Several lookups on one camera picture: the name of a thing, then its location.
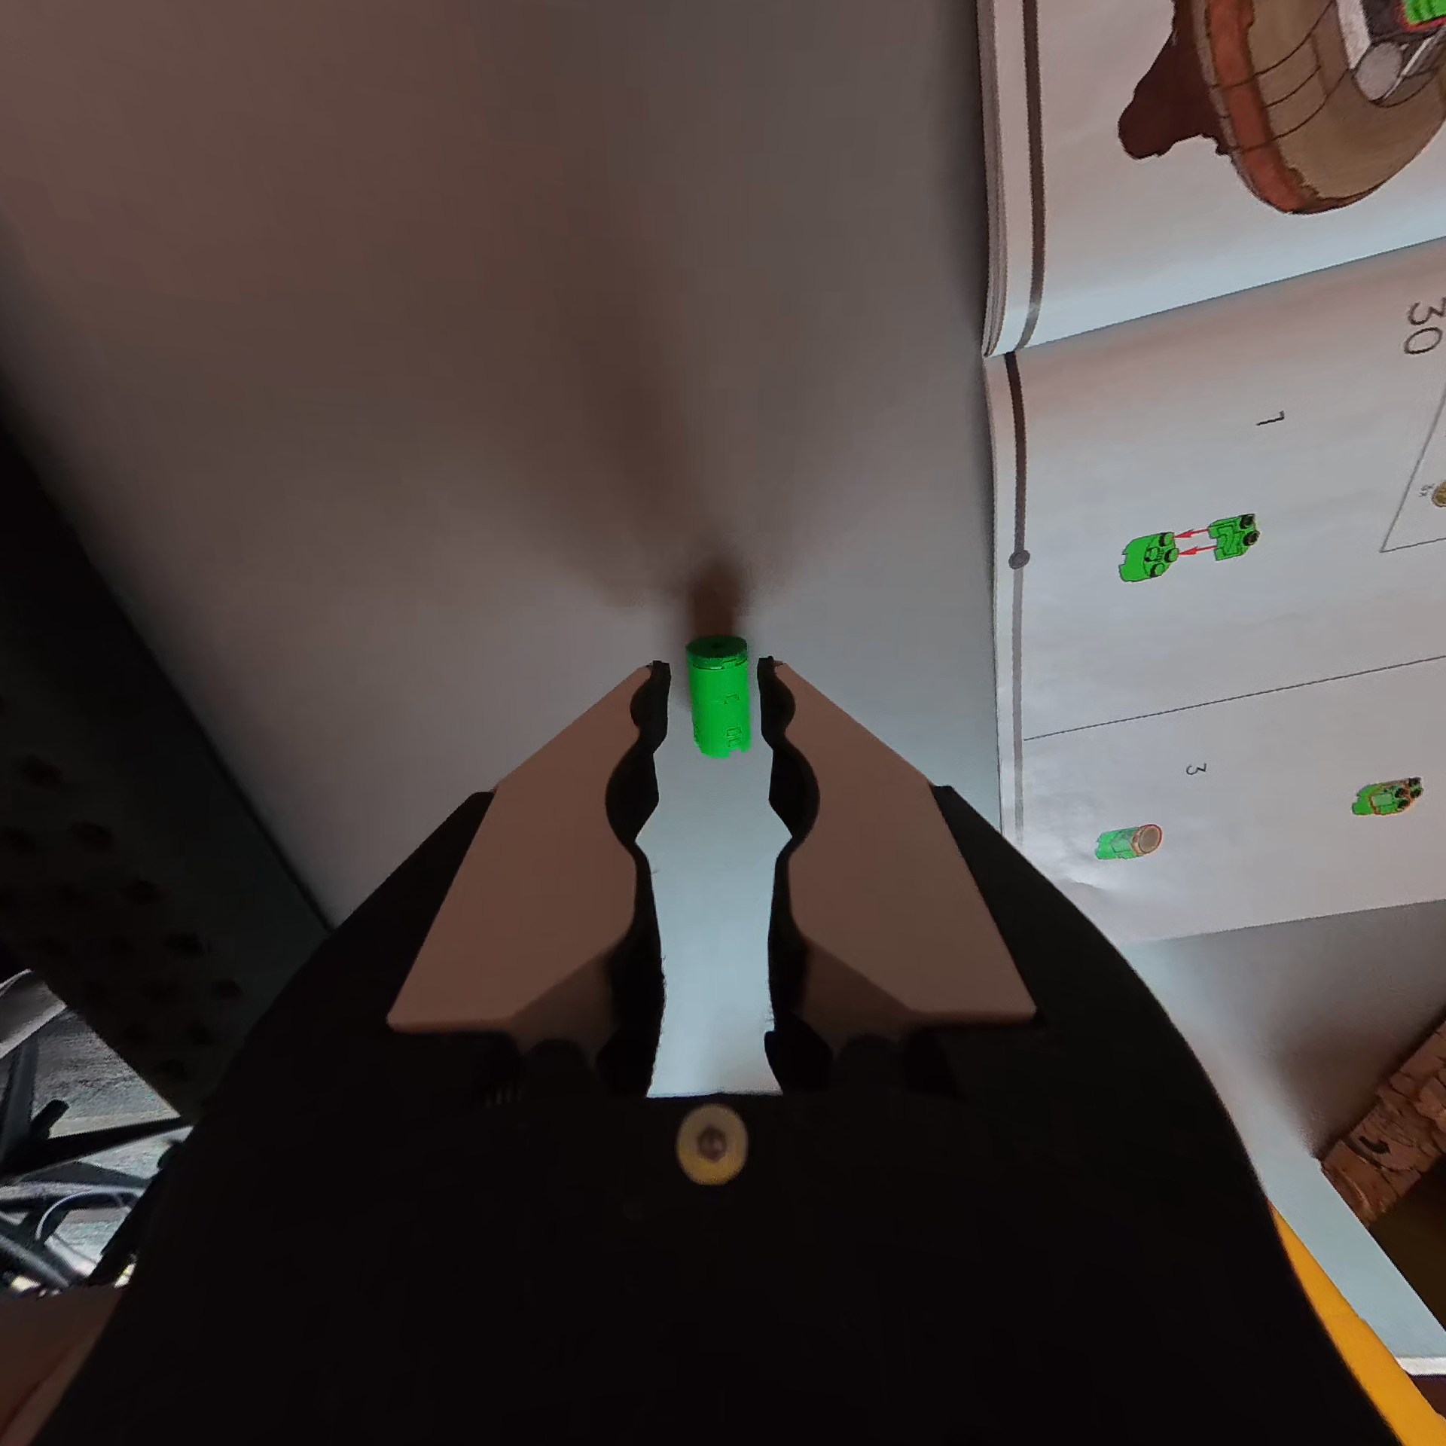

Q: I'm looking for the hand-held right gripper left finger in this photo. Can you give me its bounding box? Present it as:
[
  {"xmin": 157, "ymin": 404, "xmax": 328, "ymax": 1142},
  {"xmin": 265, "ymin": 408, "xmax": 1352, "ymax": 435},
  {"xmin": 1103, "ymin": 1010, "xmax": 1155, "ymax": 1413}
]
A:
[{"xmin": 386, "ymin": 659, "xmax": 671, "ymax": 1096}]

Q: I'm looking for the green cylinder brick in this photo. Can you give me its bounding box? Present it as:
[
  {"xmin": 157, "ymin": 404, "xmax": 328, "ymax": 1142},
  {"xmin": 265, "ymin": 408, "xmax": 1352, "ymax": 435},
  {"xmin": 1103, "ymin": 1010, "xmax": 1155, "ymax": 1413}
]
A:
[{"xmin": 685, "ymin": 634, "xmax": 752, "ymax": 757}]

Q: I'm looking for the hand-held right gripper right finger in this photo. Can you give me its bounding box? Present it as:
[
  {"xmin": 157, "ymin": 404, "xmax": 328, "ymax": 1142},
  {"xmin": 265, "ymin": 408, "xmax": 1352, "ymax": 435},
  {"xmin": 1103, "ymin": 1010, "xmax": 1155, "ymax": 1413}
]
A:
[{"xmin": 754, "ymin": 655, "xmax": 1040, "ymax": 1094}]

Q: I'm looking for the instruction booklet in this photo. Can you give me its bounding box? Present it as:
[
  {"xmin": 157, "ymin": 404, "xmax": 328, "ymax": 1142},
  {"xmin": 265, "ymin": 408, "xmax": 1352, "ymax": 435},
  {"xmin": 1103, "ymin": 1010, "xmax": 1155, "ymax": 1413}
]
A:
[{"xmin": 976, "ymin": 0, "xmax": 1446, "ymax": 943}]

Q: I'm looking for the black dotted edge pad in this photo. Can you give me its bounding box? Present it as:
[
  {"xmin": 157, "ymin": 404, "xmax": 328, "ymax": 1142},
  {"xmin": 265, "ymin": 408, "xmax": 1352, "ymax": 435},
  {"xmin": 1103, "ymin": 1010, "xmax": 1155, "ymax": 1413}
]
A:
[{"xmin": 0, "ymin": 429, "xmax": 330, "ymax": 1108}]

